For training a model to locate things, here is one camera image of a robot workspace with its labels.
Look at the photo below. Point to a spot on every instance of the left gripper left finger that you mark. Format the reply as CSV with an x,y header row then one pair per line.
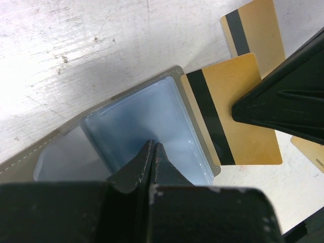
x,y
114,210

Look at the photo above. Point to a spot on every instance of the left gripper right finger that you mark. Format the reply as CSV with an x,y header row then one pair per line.
x,y
182,212

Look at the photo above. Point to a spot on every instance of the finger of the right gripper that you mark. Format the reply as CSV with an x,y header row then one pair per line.
x,y
290,98

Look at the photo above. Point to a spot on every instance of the grey card holder wallet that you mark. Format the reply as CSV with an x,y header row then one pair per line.
x,y
98,142

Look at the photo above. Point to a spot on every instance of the gold card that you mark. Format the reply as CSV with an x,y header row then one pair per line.
x,y
253,28
227,129
313,151

